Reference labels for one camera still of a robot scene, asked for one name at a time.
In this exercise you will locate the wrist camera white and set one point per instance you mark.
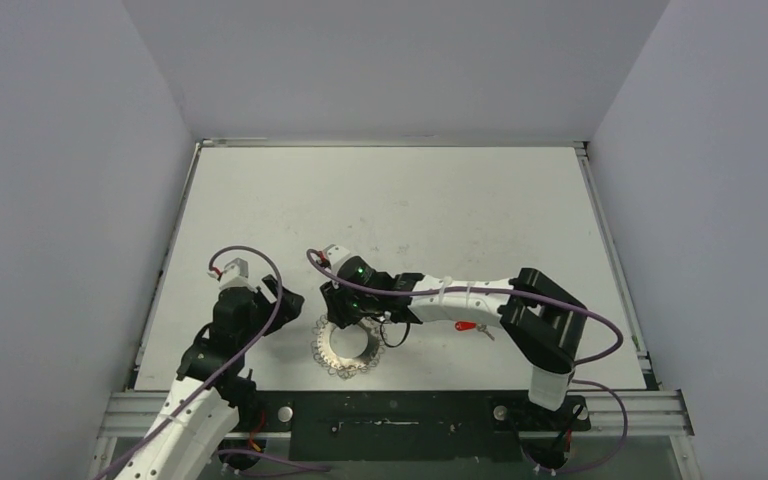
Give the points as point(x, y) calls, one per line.
point(336, 255)
point(234, 275)

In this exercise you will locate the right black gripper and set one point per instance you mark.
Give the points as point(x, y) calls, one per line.
point(342, 302)

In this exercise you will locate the aluminium frame rail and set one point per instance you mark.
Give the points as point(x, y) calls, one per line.
point(637, 412)

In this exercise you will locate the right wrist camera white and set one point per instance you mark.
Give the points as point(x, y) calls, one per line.
point(336, 255)

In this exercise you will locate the silver keyring disc with rings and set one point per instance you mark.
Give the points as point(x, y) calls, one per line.
point(346, 353)

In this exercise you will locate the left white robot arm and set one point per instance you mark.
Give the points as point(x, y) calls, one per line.
point(209, 396)

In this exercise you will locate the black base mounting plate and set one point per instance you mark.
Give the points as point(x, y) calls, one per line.
point(403, 443)

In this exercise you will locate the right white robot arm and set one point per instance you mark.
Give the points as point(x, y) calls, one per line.
point(541, 318)

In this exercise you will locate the key with red tag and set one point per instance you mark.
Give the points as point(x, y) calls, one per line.
point(463, 326)

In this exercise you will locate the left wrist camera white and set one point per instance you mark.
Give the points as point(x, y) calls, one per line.
point(234, 275)

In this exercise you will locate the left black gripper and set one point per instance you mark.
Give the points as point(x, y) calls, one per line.
point(289, 311)

